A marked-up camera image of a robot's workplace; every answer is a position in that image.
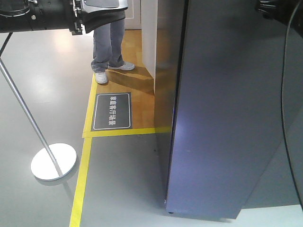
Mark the white partition wall panel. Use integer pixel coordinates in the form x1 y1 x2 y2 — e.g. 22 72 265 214
141 0 158 89

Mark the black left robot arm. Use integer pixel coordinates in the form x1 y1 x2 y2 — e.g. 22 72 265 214
0 0 82 35

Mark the black floor sign white text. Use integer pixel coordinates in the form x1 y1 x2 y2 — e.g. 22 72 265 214
91 92 132 131

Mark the yellow floor tape line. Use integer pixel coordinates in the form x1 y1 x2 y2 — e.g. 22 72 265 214
69 80 171 227

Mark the silver black left wrist shell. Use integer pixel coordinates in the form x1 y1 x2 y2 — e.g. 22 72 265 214
80 0 129 34

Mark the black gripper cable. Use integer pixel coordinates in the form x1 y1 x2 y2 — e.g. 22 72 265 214
280 0 303 213

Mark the silver stanchion post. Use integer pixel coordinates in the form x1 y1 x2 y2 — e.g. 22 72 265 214
0 61 77 181

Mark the standing person in grey jeans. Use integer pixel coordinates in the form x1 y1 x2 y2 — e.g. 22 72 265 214
91 19 135 85

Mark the open fridge door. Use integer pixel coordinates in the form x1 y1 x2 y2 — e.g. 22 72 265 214
166 0 285 218

